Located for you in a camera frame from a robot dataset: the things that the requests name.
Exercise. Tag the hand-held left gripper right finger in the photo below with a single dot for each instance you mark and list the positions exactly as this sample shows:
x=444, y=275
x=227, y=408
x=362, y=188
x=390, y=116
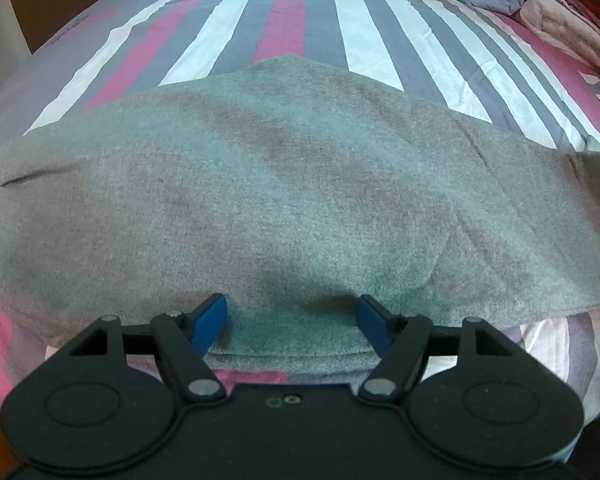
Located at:
x=374, y=324

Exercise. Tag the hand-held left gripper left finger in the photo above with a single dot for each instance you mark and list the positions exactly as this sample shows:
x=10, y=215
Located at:
x=209, y=321

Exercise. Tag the grey fleece pants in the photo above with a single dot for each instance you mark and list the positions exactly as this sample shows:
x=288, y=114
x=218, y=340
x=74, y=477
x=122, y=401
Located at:
x=280, y=185

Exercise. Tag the striped bed sheet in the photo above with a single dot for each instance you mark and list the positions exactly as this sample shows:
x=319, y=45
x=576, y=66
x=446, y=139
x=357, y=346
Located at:
x=280, y=10

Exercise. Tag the folded pink blanket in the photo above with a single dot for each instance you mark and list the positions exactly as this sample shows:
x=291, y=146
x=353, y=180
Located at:
x=565, y=30

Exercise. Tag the brown wooden door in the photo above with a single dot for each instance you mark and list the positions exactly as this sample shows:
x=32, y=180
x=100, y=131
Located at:
x=50, y=0

